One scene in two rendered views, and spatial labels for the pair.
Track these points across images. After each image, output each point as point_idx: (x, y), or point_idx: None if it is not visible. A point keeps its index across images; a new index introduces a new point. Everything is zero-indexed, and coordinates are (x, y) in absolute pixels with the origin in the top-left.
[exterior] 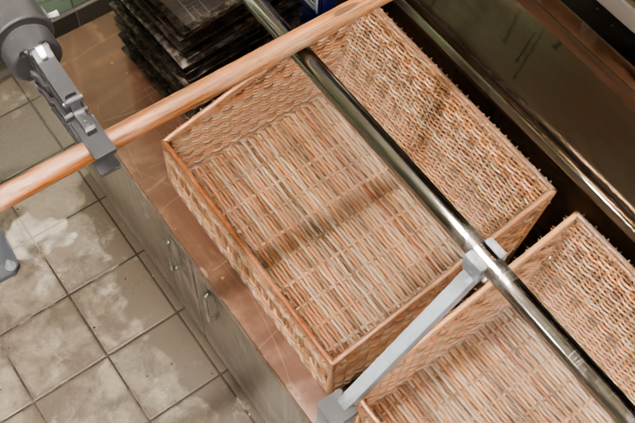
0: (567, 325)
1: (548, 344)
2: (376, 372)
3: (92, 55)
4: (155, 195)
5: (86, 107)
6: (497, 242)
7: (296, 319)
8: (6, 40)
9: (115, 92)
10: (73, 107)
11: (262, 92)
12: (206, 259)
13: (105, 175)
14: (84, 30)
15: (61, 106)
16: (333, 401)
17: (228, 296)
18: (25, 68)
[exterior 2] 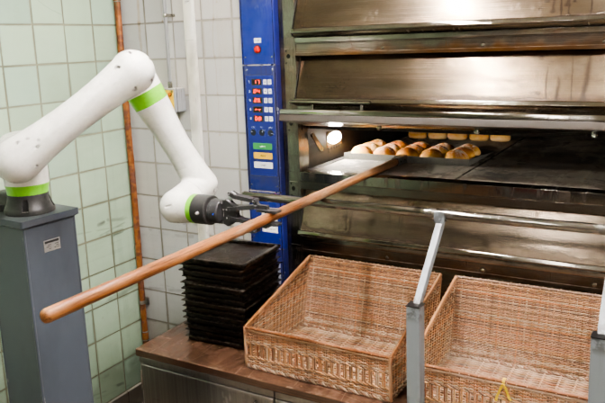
0: (481, 339)
1: (483, 219)
2: (423, 280)
3: (168, 344)
4: (241, 372)
5: None
6: (430, 297)
7: (360, 351)
8: (209, 202)
9: (191, 350)
10: (257, 201)
11: (279, 308)
12: (287, 383)
13: (277, 225)
14: (158, 338)
15: (248, 207)
16: (411, 303)
17: (310, 390)
18: (220, 212)
